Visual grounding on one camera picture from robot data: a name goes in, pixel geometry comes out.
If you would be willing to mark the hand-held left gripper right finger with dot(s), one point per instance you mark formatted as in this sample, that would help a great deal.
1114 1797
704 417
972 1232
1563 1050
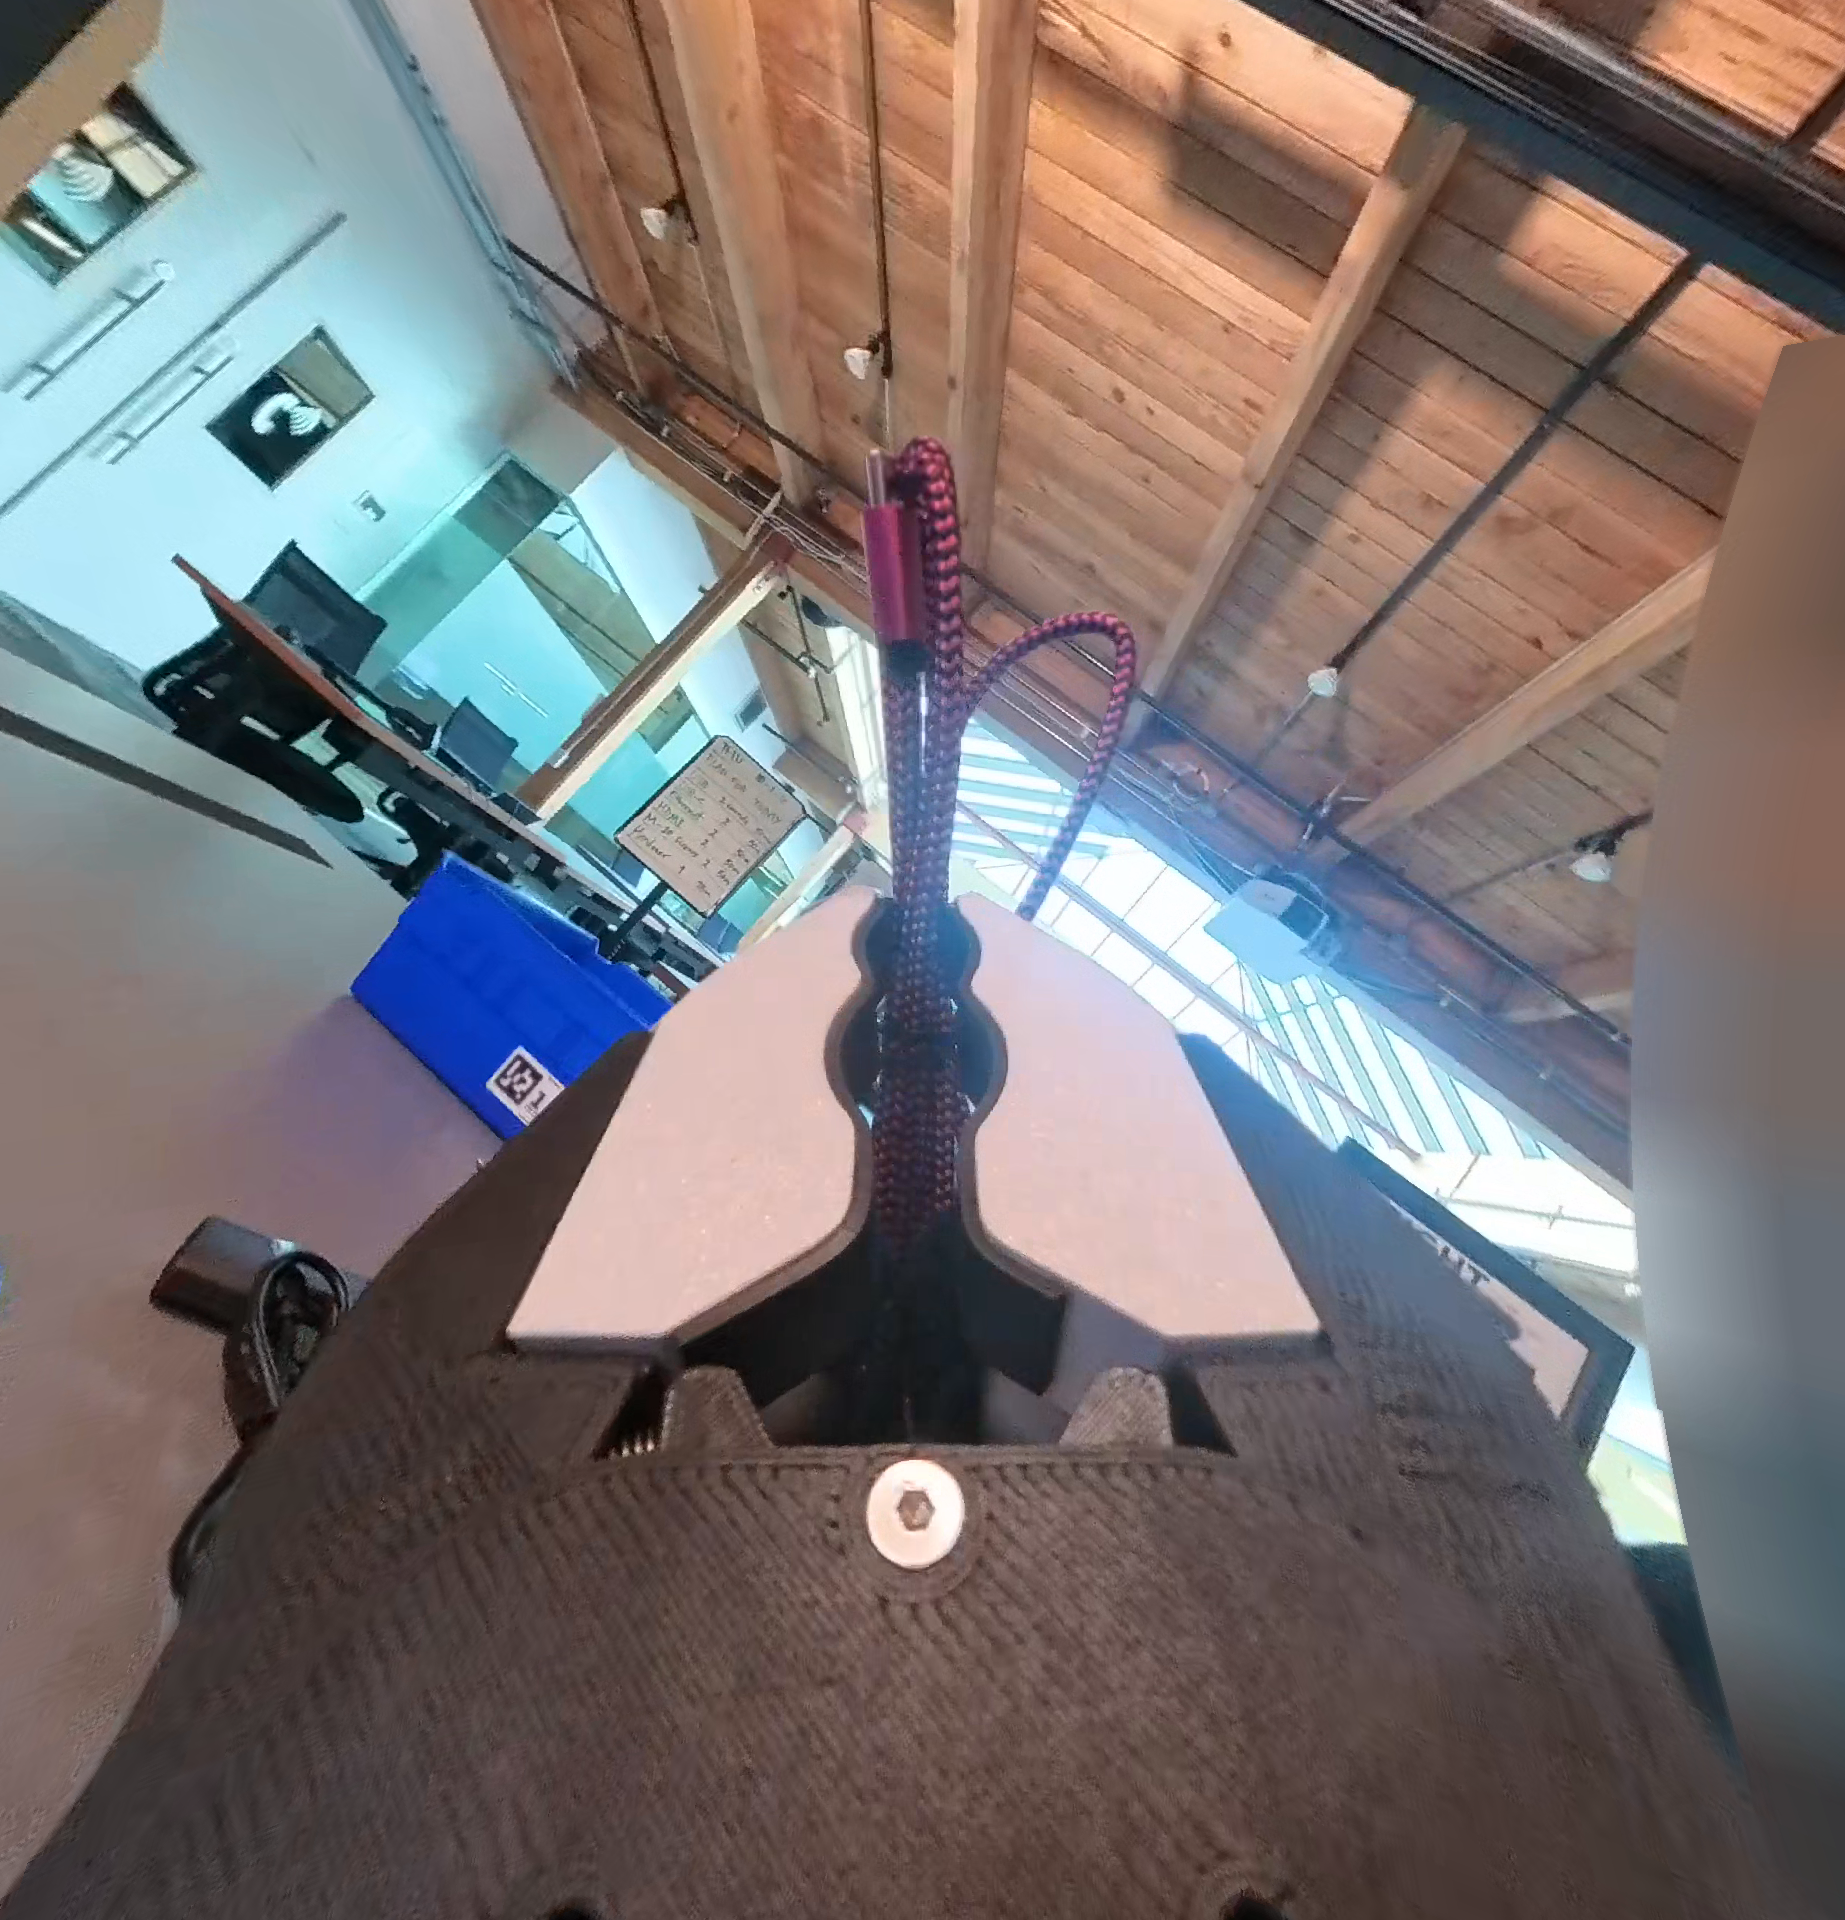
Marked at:
1117 1170

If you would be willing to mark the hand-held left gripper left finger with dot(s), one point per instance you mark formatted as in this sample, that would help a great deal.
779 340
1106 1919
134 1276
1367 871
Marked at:
712 1170

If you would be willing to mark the white ceiling device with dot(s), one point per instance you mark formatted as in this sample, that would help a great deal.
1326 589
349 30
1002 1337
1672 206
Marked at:
1269 911

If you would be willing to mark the blue plastic bin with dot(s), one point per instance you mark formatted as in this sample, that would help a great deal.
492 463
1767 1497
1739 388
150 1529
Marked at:
472 990

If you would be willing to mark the handwritten whiteboard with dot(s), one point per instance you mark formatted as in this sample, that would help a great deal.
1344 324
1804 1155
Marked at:
707 825

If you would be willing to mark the black framed monitor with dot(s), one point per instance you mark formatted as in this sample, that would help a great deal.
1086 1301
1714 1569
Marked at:
1521 1320

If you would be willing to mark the black office chair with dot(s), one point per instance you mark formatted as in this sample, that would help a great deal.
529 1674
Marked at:
316 608
477 742

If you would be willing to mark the dark grey adapter block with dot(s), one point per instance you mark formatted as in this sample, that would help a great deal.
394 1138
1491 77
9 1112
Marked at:
216 1268

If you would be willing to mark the wooden office desk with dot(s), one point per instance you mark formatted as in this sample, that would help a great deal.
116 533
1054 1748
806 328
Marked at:
337 697

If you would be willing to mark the black ceiling pipe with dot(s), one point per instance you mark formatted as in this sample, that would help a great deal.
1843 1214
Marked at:
1521 450

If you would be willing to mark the large black board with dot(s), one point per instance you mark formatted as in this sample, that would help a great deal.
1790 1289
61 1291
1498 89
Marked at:
21 45

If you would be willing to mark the framed black wall picture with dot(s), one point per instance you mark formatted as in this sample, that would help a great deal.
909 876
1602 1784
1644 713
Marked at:
286 412

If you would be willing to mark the framed wall photo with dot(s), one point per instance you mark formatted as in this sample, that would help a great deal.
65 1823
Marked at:
97 187

